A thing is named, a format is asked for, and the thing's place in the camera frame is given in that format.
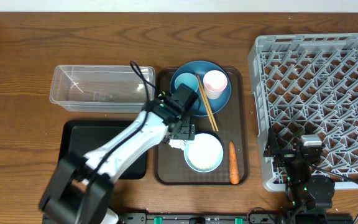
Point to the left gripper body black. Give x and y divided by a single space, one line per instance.
187 130

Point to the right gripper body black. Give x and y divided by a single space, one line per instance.
284 157

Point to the white paper napkin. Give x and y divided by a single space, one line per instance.
177 143

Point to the light blue bowl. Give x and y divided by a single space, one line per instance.
204 153

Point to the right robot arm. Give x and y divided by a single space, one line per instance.
309 192

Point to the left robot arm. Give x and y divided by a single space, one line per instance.
81 187

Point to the grey dishwasher rack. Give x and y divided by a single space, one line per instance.
307 81

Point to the light blue cup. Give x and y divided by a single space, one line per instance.
187 79

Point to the wooden chopstick right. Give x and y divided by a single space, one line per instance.
209 105

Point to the wooden chopstick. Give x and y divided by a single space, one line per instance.
206 107
209 105

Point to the wooden chopstick left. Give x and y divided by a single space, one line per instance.
206 107

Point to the orange carrot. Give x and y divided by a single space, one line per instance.
233 165

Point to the pink cup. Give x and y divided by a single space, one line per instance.
215 82

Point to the dark blue plate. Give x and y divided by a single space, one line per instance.
200 68

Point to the brown serving tray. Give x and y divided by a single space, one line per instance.
170 167

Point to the black plastic tray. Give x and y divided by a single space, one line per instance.
83 135

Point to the clear plastic bin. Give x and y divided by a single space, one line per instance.
101 88

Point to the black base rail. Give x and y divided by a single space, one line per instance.
252 218

